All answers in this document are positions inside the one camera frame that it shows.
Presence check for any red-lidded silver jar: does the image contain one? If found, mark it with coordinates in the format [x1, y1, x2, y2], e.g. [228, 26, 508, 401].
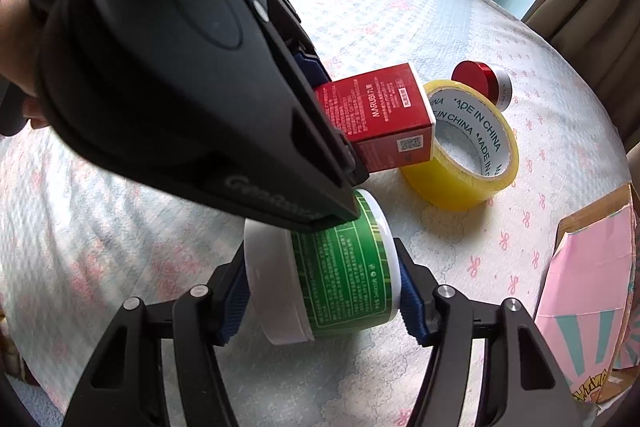
[451, 61, 514, 112]

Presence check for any red cardboard box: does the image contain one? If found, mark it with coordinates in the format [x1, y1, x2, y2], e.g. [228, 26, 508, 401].
[314, 63, 437, 174]

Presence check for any beige curtain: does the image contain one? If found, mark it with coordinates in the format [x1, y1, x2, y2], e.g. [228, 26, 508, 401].
[522, 0, 640, 140]

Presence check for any white bow-print cloth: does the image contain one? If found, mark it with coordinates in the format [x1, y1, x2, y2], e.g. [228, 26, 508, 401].
[0, 0, 632, 427]

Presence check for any yellow packing tape roll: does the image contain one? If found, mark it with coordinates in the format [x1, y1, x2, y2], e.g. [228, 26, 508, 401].
[400, 79, 520, 212]

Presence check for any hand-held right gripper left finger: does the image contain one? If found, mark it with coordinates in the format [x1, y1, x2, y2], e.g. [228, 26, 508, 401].
[62, 239, 251, 427]

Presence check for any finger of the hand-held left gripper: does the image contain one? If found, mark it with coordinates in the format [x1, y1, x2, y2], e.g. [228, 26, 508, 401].
[250, 0, 372, 222]
[249, 0, 335, 90]

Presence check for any person's left hand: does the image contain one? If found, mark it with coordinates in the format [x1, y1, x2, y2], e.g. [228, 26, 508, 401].
[0, 0, 53, 130]

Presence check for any pink cardboard box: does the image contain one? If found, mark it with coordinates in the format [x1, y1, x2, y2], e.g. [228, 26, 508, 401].
[534, 183, 640, 405]

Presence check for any green and white plastic jar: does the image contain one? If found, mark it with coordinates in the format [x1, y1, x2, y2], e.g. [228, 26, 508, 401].
[243, 189, 405, 346]

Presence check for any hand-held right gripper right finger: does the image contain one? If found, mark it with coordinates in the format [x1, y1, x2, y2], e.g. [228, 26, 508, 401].
[392, 237, 587, 427]

